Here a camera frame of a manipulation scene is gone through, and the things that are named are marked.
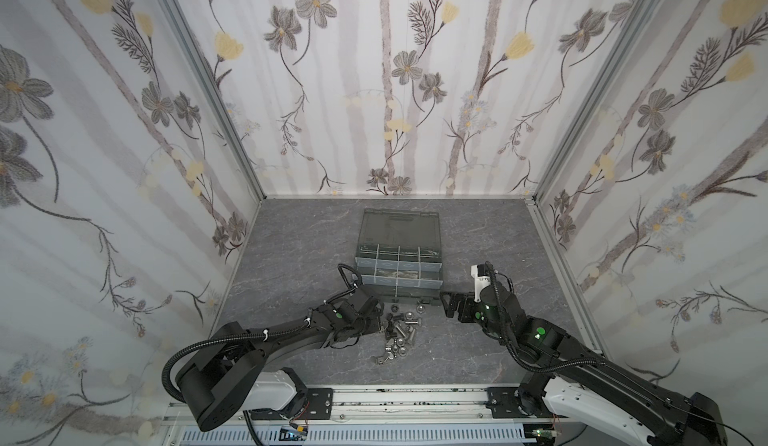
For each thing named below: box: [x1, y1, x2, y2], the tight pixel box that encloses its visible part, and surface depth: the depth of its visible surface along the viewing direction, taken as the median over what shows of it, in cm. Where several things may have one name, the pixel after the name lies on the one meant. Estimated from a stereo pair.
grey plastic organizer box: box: [355, 208, 443, 306], surface depth 100 cm
